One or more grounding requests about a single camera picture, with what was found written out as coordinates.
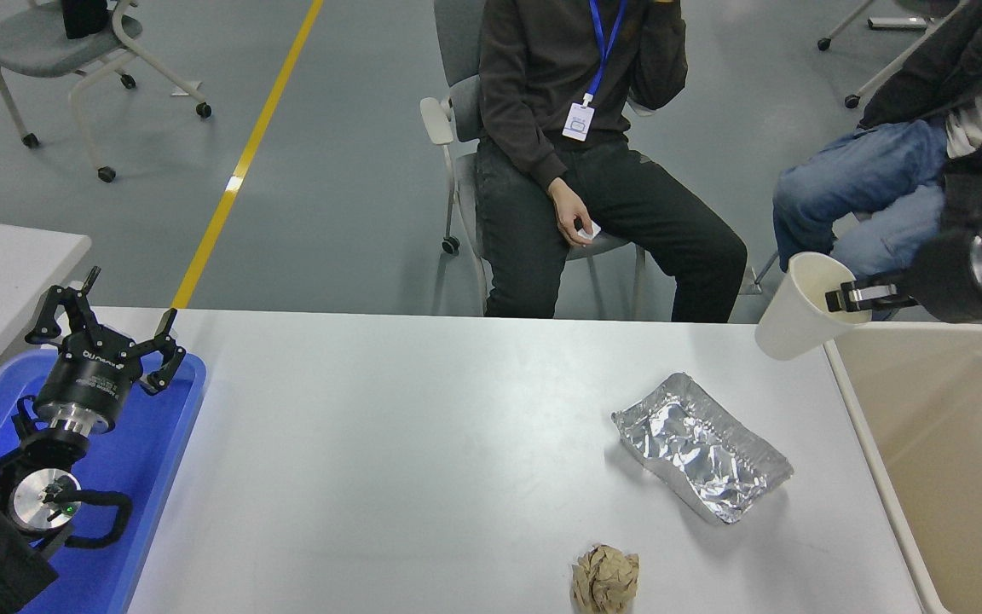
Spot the blue lanyard with badge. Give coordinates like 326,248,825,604
562,0,628,142

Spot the crumpled tan paper ball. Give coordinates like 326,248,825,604
572,546,640,614

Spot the blue plastic tray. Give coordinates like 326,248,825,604
0,350,208,614

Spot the large beige plastic bin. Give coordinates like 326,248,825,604
823,321,982,614

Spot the grey chair with white armrest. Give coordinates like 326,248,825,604
419,0,650,318

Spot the silver foil tray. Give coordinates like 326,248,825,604
612,372,795,526

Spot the grey chair on castors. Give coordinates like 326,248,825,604
817,0,969,110

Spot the white paper cup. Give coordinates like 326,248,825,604
754,252,873,362

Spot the grey chair with cream frame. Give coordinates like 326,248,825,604
0,0,213,182

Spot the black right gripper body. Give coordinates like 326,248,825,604
904,227,982,324

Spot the seated person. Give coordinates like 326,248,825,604
474,0,749,323
772,0,982,295

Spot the person's right hand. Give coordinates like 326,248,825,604
548,179,603,248

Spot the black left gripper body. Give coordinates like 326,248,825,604
35,335,144,420

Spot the black bag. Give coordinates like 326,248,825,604
61,0,111,39

